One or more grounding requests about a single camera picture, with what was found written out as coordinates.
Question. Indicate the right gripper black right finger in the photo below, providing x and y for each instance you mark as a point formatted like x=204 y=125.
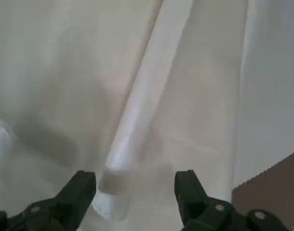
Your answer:
x=192 y=196

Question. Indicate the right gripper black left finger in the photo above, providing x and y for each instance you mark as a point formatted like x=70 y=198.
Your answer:
x=72 y=192

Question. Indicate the cream white tablecloth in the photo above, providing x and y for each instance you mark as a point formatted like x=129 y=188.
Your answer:
x=65 y=72

